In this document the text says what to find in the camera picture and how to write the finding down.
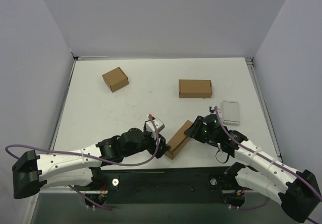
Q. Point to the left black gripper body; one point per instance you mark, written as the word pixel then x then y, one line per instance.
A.
pixel 159 146

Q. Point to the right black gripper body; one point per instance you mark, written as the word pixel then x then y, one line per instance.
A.
pixel 196 127

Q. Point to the small square cardboard box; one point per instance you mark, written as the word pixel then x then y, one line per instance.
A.
pixel 115 79

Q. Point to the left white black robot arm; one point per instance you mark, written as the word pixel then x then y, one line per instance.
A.
pixel 33 172

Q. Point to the rectangular closed cardboard box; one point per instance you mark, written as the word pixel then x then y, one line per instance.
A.
pixel 195 89

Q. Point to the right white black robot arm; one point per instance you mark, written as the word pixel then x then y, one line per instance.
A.
pixel 296 192

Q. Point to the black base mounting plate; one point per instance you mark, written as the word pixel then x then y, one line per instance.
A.
pixel 162 186

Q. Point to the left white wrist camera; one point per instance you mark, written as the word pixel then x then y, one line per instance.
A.
pixel 153 125

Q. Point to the small white flat box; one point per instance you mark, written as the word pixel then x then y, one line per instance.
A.
pixel 230 113

